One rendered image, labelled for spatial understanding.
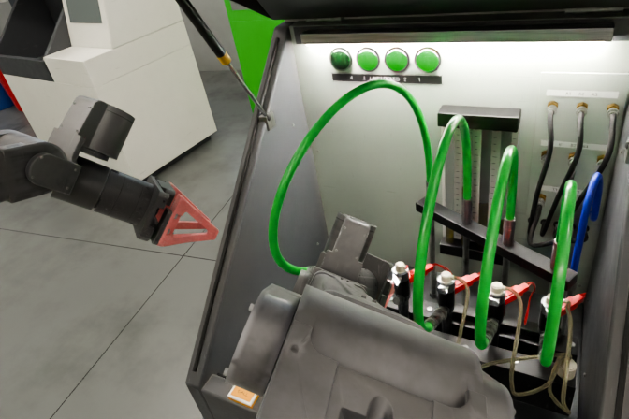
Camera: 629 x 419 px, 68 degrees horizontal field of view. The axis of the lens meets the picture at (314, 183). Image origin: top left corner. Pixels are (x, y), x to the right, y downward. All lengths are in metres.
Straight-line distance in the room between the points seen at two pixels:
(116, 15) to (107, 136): 2.87
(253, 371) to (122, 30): 3.33
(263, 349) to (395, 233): 1.02
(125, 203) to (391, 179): 0.65
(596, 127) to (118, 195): 0.77
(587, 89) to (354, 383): 0.80
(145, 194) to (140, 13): 2.99
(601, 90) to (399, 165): 0.41
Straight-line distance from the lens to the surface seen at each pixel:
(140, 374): 2.37
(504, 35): 0.87
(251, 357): 0.19
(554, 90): 0.92
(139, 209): 0.62
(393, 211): 1.15
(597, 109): 0.94
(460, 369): 0.20
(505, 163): 0.67
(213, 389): 0.96
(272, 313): 0.19
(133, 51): 3.52
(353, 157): 1.10
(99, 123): 0.61
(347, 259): 0.61
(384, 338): 0.19
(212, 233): 0.65
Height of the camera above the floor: 1.70
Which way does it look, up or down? 33 degrees down
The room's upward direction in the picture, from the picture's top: 11 degrees counter-clockwise
